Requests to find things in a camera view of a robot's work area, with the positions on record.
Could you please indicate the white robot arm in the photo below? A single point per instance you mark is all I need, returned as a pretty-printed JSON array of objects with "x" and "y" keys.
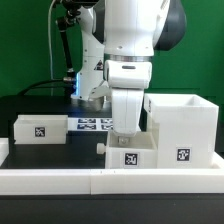
[{"x": 119, "y": 41}]

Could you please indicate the paper sheet with markers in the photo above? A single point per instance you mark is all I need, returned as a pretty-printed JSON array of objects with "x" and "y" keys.
[{"x": 90, "y": 124}]

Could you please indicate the white drawer tray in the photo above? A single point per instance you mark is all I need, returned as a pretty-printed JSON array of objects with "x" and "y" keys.
[
  {"x": 138, "y": 152},
  {"x": 41, "y": 129}
]

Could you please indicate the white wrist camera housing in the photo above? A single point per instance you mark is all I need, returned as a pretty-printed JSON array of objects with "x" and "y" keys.
[{"x": 100, "y": 91}]

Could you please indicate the white front drawer tray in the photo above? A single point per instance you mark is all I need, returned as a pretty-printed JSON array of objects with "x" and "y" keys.
[{"x": 138, "y": 152}]

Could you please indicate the white drawer cabinet box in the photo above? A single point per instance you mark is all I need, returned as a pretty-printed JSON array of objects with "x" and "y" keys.
[{"x": 183, "y": 127}]

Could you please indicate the white fence front left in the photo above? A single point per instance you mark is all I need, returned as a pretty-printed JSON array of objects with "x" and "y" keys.
[{"x": 36, "y": 182}]

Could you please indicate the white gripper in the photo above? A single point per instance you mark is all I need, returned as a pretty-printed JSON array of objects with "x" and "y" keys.
[{"x": 126, "y": 110}]

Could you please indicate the white fence front right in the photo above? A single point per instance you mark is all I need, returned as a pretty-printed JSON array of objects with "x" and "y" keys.
[{"x": 152, "y": 181}]

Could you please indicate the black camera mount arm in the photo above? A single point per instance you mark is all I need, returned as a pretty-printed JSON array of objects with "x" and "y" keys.
[{"x": 73, "y": 11}]

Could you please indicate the white rear drawer tray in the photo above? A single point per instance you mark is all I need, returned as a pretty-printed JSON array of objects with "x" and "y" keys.
[{"x": 41, "y": 129}]

